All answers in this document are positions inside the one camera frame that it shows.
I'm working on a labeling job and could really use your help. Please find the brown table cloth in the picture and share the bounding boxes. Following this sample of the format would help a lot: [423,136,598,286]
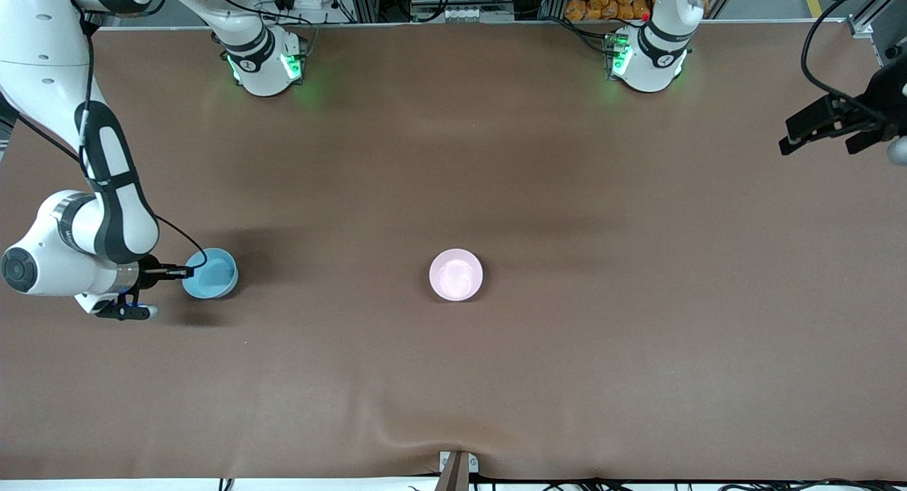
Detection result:
[0,20,907,482]

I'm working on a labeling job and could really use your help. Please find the metal bracket with brown post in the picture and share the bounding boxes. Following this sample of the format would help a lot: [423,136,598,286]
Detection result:
[435,450,480,491]

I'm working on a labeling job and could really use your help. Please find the white power strip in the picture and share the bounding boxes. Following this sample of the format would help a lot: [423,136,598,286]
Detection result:
[439,6,515,23]

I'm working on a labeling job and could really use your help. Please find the light blue plastic bowl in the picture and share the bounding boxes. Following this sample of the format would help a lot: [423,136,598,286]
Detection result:
[182,247,240,300]

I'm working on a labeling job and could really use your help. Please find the white bowl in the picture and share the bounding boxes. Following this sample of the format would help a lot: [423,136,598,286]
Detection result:
[429,248,484,302]

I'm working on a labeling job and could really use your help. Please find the aluminium frame profile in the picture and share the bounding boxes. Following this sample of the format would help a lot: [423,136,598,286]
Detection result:
[847,0,907,61]

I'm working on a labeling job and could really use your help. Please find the orange packaged goods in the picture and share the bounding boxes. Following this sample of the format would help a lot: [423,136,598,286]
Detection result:
[564,0,653,23]

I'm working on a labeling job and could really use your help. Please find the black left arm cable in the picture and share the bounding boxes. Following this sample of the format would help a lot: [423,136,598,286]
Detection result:
[801,0,895,123]

